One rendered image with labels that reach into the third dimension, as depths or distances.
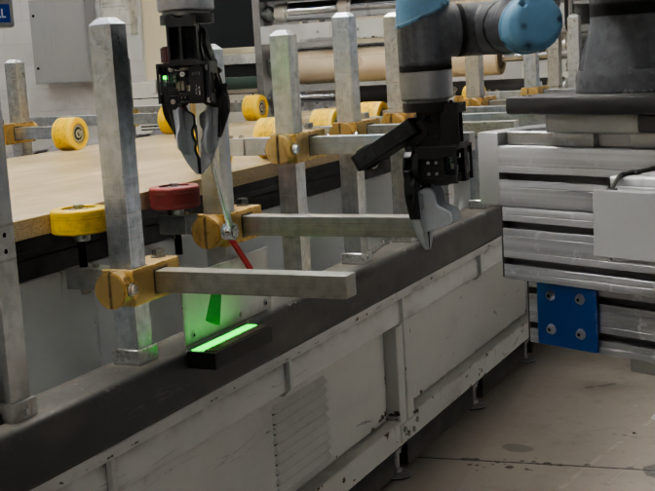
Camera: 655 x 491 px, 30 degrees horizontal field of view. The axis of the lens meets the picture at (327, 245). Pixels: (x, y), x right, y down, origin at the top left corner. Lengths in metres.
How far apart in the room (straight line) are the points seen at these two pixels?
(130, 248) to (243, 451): 0.90
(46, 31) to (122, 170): 10.53
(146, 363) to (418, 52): 0.57
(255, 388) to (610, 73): 0.89
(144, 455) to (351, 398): 1.23
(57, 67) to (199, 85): 10.51
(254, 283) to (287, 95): 0.54
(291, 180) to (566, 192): 0.73
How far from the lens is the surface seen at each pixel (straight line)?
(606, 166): 1.40
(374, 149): 1.75
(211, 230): 1.82
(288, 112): 2.05
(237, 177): 2.20
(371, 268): 2.29
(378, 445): 2.99
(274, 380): 2.06
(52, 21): 12.10
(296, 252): 2.08
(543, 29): 1.60
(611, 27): 1.39
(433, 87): 1.71
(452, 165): 1.73
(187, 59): 1.59
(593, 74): 1.39
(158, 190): 1.92
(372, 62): 4.50
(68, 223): 1.71
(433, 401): 3.33
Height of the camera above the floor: 1.10
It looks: 9 degrees down
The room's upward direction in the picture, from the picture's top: 3 degrees counter-clockwise
